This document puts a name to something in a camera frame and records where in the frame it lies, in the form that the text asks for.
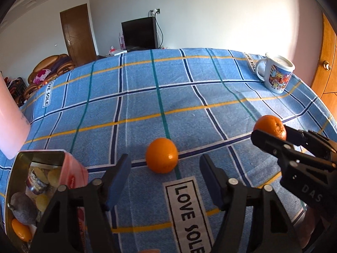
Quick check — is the small green round fruit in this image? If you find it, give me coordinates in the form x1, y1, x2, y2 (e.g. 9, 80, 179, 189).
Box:
35, 194, 50, 212
47, 169, 63, 186

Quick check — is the large bumpy mandarin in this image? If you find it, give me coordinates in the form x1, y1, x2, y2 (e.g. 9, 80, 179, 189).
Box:
254, 115, 287, 141

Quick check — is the small orange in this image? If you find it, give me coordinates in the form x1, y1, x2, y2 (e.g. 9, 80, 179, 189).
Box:
11, 218, 32, 242

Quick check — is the black television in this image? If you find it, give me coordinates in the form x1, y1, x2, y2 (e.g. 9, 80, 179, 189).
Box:
121, 16, 160, 50

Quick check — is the brown wooden room door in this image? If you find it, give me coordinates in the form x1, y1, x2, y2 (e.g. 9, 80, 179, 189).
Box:
60, 3, 97, 66

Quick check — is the black power cable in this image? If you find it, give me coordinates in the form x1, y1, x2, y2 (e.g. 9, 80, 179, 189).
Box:
155, 12, 165, 49

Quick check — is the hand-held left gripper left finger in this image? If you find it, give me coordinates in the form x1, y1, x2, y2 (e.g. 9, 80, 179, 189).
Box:
30, 153, 132, 253

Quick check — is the blue plaid tablecloth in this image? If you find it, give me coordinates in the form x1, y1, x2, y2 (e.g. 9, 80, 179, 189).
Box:
0, 48, 337, 253

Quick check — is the pink tin box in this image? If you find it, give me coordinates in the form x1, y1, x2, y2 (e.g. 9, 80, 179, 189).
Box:
4, 150, 89, 253

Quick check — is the orange wooden door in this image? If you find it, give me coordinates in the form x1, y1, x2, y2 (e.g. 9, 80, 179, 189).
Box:
311, 13, 337, 107

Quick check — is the floral pink pillow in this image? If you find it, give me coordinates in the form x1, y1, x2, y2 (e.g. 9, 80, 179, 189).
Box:
34, 69, 52, 84

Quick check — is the brown leather armchair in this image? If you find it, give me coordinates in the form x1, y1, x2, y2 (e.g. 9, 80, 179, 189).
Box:
28, 54, 76, 93

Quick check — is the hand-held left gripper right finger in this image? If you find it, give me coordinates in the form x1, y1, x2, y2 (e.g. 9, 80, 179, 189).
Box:
199, 154, 303, 253

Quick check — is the dark purple passion fruit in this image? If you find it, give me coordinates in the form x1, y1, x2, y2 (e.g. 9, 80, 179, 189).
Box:
8, 192, 38, 226

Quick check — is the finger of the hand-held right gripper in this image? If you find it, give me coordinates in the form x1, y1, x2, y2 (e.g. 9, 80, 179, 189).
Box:
286, 126, 337, 162
251, 130, 296, 164

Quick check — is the person's right hand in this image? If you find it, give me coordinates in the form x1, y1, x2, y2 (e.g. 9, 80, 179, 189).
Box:
299, 203, 323, 249

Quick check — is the white printed mug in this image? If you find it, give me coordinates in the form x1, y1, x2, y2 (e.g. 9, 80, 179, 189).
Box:
256, 52, 295, 94

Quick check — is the smooth round orange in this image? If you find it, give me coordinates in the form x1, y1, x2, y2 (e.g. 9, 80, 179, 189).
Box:
146, 138, 179, 174

